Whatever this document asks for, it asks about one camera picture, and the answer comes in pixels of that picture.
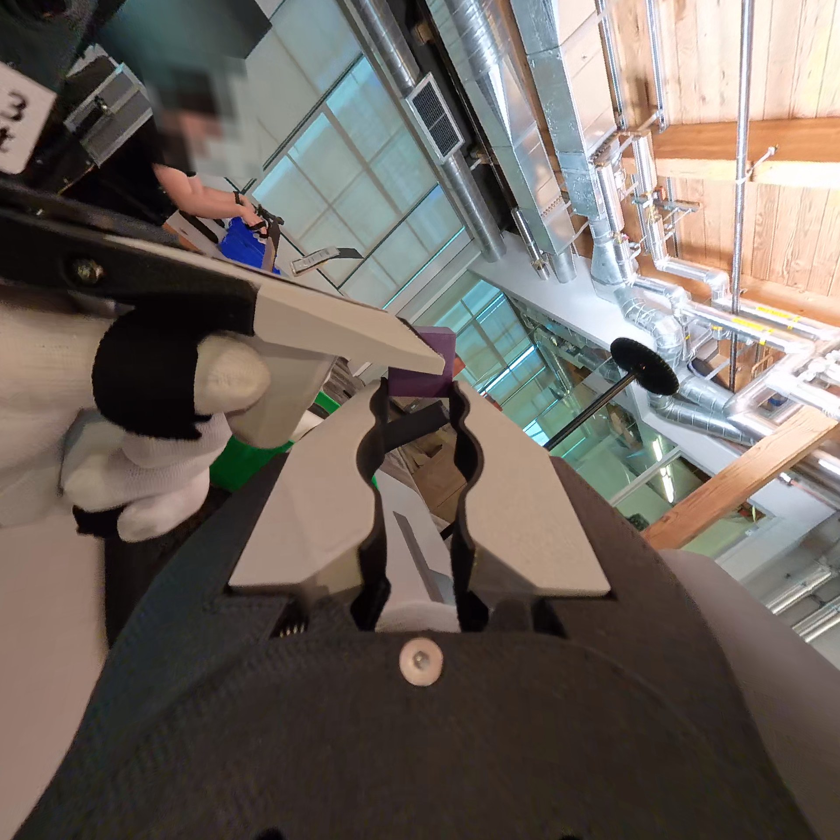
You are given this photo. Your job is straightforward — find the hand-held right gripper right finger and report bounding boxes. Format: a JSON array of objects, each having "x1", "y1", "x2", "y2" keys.
[{"x1": 448, "y1": 379, "x2": 613, "y2": 632}]

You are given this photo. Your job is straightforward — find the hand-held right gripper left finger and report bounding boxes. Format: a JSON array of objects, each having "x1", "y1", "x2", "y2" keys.
[{"x1": 228, "y1": 379, "x2": 390, "y2": 631}]

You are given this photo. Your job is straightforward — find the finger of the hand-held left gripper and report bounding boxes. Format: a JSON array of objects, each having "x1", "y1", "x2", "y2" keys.
[{"x1": 251, "y1": 279, "x2": 448, "y2": 377}]

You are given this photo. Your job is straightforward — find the purple cube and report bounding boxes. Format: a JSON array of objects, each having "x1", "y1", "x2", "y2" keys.
[{"x1": 387, "y1": 325, "x2": 458, "y2": 399}]

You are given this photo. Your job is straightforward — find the person's left hand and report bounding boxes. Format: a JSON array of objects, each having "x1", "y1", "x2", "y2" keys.
[{"x1": 0, "y1": 282, "x2": 273, "y2": 543}]

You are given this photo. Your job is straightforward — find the green plastic bin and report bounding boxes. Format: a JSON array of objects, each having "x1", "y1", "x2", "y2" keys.
[{"x1": 209, "y1": 390, "x2": 342, "y2": 493}]

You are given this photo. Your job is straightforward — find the large cardboard box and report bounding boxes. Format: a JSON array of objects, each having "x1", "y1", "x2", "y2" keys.
[{"x1": 402, "y1": 438, "x2": 463, "y2": 522}]

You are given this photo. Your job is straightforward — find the blue plastic bin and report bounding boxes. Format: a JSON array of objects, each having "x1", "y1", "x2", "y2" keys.
[{"x1": 218, "y1": 218, "x2": 284, "y2": 277}]

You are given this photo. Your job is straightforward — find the black floor lamp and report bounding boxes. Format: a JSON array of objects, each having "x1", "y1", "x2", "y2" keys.
[{"x1": 543, "y1": 336, "x2": 681, "y2": 452}]

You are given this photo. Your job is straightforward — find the dark board on white stand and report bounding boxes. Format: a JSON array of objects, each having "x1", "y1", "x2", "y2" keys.
[{"x1": 658, "y1": 548, "x2": 840, "y2": 840}]

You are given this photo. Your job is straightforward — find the insulated silver pipes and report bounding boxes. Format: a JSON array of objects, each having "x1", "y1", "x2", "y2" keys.
[{"x1": 591, "y1": 118, "x2": 840, "y2": 460}]

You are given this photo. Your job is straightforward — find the grey rod with black handle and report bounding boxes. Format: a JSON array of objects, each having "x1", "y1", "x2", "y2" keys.
[{"x1": 244, "y1": 202, "x2": 287, "y2": 271}]

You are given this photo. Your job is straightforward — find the large silver duct with vent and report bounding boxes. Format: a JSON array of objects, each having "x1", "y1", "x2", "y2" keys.
[{"x1": 341, "y1": 0, "x2": 595, "y2": 284}]

